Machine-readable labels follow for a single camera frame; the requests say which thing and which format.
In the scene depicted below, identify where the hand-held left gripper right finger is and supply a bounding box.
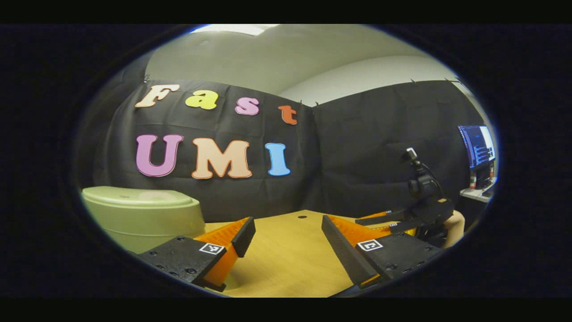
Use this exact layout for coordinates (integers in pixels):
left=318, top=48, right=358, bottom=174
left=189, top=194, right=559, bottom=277
left=321, top=215, right=444, bottom=289

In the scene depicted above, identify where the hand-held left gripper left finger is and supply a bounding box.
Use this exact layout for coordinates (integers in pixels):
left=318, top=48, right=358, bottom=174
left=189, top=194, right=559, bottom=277
left=136, top=216, right=257, bottom=293

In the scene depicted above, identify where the green desktop garbage bin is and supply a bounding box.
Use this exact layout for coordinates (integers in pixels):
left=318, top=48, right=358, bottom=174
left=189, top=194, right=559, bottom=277
left=80, top=186, right=206, bottom=254

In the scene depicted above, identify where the wooden desktop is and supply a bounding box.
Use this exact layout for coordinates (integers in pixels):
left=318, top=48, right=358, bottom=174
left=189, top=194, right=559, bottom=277
left=203, top=209, right=447, bottom=298

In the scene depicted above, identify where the white side desk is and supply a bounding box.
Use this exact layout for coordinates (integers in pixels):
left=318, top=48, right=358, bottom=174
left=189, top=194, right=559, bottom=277
left=459, top=179, right=496, bottom=204

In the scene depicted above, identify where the computer monitor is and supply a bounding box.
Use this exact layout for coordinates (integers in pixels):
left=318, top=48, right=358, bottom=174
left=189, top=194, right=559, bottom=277
left=458, top=125, right=496, bottom=169

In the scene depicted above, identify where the ceiling light panel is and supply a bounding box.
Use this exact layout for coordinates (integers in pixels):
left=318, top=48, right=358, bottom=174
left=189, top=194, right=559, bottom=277
left=190, top=24, right=280, bottom=36

